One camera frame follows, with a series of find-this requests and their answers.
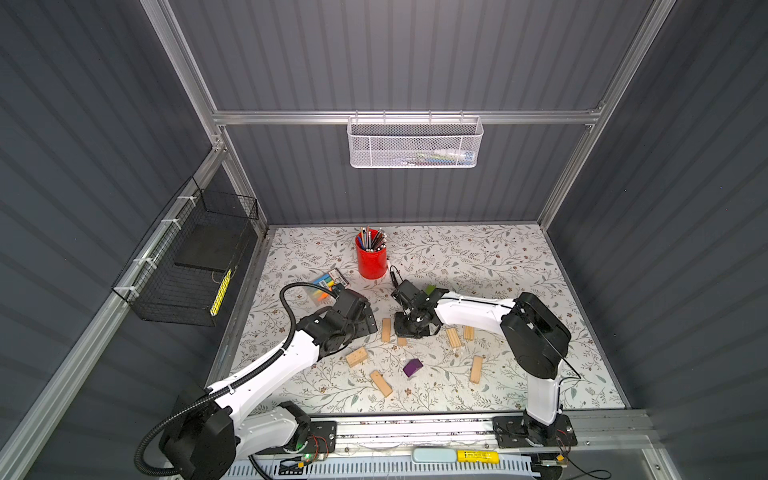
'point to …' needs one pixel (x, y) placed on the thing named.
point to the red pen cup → (372, 264)
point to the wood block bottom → (381, 383)
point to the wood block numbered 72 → (386, 330)
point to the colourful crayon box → (328, 281)
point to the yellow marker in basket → (214, 309)
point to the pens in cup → (371, 244)
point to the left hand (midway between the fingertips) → (362, 322)
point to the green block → (430, 288)
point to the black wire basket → (177, 274)
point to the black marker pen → (394, 280)
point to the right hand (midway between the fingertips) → (399, 335)
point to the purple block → (412, 367)
